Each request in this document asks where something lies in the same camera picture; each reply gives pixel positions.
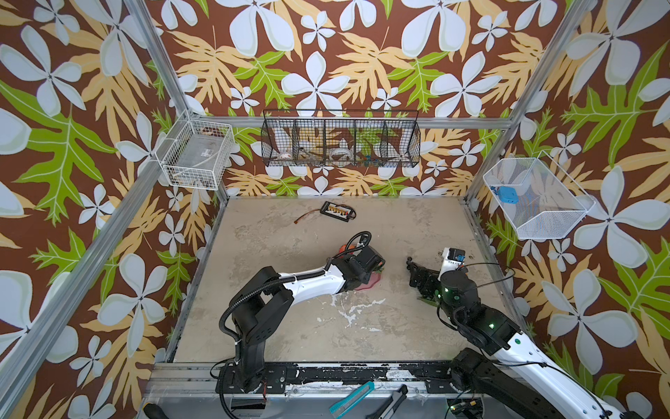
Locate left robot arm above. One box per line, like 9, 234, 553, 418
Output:
219, 245, 386, 393

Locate black grape bunch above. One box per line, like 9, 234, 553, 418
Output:
417, 284, 441, 307

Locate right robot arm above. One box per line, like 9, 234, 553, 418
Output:
406, 257, 639, 418

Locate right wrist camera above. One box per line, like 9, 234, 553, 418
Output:
439, 247, 466, 276

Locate black tool front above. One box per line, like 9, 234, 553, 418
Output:
366, 384, 408, 419

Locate pink polka dot plate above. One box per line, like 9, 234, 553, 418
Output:
356, 272, 381, 291

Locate white wire basket left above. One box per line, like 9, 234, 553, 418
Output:
156, 112, 236, 191

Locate white mesh basket right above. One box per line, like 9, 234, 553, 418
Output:
483, 152, 596, 241

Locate blue object in basket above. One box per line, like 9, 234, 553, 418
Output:
496, 186, 519, 205

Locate black wire basket rear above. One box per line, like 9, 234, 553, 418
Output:
259, 109, 422, 168

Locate teal utility knife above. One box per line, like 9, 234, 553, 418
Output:
329, 382, 375, 419

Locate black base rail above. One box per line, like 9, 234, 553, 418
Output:
214, 361, 458, 395

